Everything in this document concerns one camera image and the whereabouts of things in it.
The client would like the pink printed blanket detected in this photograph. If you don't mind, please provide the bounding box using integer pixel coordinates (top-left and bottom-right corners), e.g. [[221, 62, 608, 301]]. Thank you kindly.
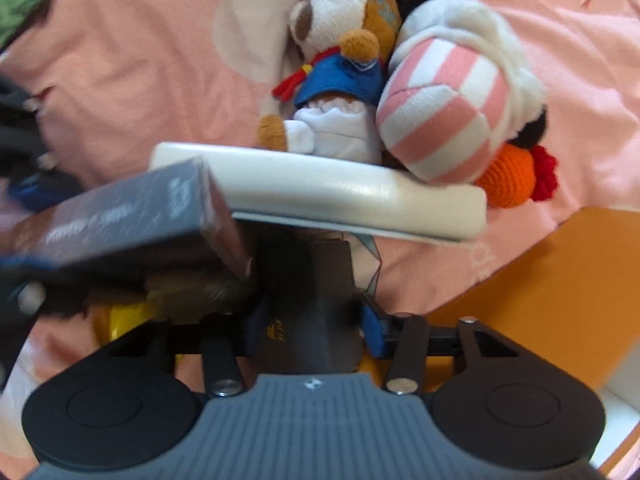
[[0, 0, 640, 480]]

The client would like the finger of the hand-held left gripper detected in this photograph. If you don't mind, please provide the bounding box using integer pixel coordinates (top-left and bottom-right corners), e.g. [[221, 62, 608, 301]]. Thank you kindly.
[[0, 77, 83, 213], [0, 254, 96, 388]]

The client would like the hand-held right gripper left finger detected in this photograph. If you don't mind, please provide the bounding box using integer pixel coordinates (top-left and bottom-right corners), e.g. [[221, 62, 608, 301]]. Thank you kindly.
[[105, 302, 273, 398]]

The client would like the dark grey box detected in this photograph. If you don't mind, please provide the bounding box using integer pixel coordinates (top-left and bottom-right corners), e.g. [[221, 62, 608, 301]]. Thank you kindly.
[[255, 237, 363, 376]]

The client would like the pink striped panda plush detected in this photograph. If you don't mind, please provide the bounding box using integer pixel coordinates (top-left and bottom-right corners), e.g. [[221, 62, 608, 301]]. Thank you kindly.
[[375, 0, 551, 186]]

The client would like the white case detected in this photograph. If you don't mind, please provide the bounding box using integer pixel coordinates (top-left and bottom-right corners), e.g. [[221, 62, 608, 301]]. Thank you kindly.
[[150, 142, 488, 247]]

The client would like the gold box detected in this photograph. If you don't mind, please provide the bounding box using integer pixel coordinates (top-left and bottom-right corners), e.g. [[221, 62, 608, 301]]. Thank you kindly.
[[92, 269, 257, 323]]

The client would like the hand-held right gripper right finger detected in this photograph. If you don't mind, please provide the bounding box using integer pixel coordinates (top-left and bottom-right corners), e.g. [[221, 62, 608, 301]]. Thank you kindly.
[[359, 302, 543, 396]]

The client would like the brown dog plush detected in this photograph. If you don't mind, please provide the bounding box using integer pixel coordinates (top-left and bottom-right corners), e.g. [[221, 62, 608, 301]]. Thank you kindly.
[[257, 0, 405, 167]]

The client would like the yellow round container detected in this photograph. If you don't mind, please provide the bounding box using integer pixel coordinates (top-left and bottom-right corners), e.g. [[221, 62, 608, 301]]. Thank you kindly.
[[95, 302, 177, 356]]

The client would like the orange crochet ball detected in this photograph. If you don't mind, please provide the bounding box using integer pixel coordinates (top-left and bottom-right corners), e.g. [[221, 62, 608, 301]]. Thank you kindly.
[[472, 142, 559, 210]]

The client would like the dark photo card box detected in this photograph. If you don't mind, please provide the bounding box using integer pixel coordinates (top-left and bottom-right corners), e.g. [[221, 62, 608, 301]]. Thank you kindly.
[[0, 156, 253, 281]]

